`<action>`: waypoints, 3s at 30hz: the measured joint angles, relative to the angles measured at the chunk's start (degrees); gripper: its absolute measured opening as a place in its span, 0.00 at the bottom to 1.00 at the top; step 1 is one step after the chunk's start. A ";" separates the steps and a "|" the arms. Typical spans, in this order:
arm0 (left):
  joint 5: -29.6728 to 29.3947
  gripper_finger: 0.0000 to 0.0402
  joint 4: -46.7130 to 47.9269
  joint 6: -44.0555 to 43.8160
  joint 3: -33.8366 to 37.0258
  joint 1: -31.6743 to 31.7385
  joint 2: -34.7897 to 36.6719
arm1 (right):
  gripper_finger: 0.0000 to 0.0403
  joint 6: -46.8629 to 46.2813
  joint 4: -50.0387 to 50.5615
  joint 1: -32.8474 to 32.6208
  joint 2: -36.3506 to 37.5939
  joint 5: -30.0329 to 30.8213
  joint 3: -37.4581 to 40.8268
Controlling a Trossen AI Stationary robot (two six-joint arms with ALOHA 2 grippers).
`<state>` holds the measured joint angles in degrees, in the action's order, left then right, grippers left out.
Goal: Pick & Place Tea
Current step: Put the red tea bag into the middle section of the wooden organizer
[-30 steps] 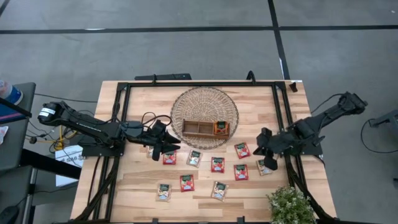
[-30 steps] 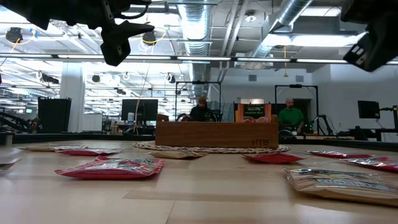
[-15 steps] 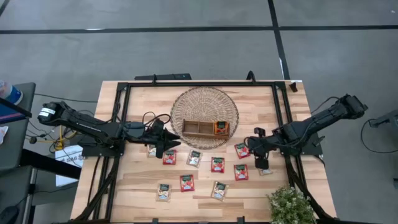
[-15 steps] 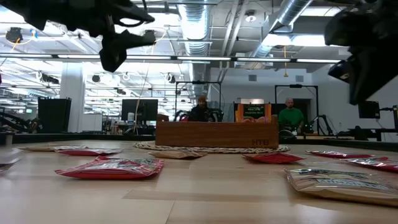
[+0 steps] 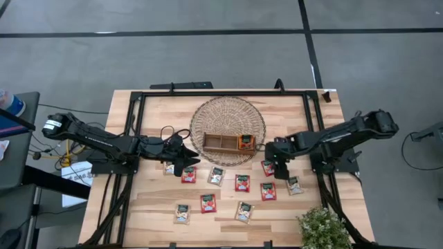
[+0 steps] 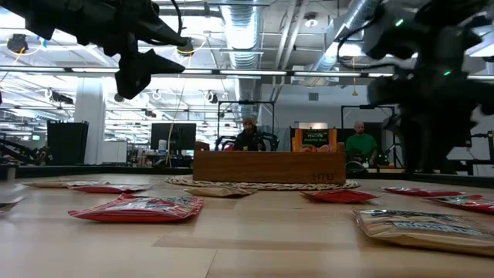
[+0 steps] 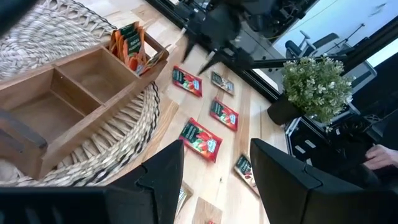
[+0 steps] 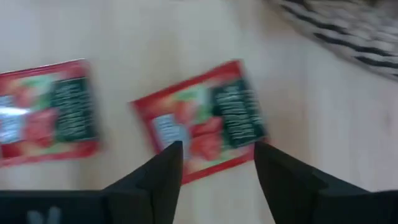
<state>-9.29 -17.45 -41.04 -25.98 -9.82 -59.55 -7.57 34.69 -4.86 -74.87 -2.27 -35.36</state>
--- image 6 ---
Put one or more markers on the wooden tea box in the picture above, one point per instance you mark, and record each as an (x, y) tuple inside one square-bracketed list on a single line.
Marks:
[(270, 168)]

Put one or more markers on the white column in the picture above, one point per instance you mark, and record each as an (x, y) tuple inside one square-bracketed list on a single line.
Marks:
[(89, 123)]

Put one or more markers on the orange tea packet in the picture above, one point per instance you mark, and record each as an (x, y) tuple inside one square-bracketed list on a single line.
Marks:
[(314, 139)]

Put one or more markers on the grey bin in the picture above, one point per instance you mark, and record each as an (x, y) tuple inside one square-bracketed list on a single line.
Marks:
[(7, 170)]

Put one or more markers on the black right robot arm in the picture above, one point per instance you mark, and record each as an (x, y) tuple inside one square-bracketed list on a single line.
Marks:
[(424, 34)]

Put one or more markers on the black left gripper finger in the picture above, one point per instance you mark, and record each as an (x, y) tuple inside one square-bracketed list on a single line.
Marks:
[(158, 34), (154, 63)]

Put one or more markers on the long ceiling light bar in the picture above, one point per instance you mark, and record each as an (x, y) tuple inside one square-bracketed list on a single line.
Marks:
[(251, 72)]

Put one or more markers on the person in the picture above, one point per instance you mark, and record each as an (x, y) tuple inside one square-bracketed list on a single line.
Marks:
[(250, 141), (361, 144)]

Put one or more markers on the slanted silver ventilation duct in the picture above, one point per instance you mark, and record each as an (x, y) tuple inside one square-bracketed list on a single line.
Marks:
[(332, 46)]

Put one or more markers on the black metal frame rig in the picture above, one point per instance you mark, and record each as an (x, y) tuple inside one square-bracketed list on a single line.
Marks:
[(247, 102), (349, 106)]

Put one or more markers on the black cabinet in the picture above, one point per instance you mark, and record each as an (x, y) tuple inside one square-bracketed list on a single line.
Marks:
[(67, 143)]

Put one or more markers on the black computer monitor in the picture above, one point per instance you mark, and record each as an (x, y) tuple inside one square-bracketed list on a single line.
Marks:
[(173, 135)]

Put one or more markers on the beige tea packet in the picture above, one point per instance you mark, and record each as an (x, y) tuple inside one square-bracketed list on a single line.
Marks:
[(216, 192), (58, 184), (424, 231)]

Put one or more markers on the round woven placemat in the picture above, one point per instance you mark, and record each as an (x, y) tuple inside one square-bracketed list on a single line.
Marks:
[(266, 186)]

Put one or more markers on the black background robot arm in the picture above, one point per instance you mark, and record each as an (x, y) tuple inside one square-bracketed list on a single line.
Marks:
[(224, 143)]

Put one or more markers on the white cabinet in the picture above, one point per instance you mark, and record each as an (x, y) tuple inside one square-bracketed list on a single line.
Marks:
[(114, 152)]

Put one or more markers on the red tea packet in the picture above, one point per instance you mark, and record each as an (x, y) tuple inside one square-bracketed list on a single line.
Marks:
[(463, 204), (339, 197), (420, 192), (112, 189), (135, 211)]

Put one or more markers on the round silver ventilation duct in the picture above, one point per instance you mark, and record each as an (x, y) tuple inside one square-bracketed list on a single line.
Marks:
[(241, 31)]

